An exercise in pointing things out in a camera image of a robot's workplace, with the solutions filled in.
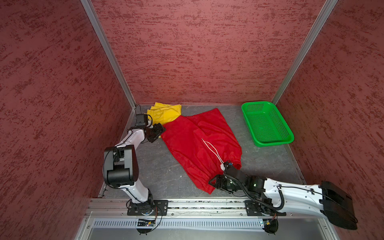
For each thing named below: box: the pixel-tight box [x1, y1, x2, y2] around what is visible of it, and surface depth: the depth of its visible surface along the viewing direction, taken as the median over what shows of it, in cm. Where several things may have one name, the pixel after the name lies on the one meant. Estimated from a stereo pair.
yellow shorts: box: [146, 102, 182, 125], surface depth 112 cm
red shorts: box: [161, 108, 243, 194], surface depth 97 cm
